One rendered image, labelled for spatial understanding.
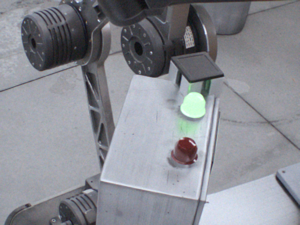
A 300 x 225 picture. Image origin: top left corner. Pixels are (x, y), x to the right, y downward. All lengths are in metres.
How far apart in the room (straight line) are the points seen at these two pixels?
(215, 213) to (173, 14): 0.47
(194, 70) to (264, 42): 2.99
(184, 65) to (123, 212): 0.18
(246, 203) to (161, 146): 0.88
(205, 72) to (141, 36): 0.65
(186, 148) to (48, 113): 2.34
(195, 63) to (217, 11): 2.85
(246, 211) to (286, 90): 1.91
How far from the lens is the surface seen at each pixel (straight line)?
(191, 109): 0.63
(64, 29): 1.73
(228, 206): 1.44
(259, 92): 3.22
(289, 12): 4.05
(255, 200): 1.47
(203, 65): 0.67
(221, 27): 3.57
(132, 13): 0.92
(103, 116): 1.89
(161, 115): 0.63
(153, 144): 0.60
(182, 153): 0.57
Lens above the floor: 1.88
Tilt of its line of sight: 40 degrees down
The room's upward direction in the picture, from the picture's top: 8 degrees clockwise
